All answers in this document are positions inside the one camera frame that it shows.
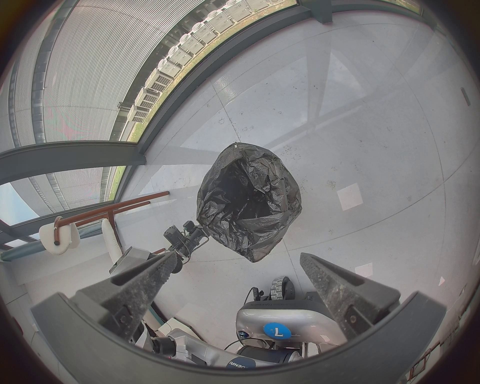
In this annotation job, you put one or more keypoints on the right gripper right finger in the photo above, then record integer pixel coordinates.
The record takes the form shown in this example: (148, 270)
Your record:
(337, 288)

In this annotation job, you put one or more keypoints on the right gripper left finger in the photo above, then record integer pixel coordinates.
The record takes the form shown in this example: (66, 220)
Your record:
(142, 285)

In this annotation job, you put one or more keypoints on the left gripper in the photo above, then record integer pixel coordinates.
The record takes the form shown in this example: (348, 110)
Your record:
(193, 240)

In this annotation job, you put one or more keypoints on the black plastic bag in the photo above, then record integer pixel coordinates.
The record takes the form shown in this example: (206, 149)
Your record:
(262, 232)

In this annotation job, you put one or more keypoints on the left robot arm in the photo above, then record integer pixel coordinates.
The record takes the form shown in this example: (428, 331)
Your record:
(135, 258)

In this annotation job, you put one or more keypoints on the window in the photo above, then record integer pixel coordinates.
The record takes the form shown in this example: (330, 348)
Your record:
(75, 75)

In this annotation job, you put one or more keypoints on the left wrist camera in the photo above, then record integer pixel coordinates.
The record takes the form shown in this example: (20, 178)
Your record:
(173, 235)

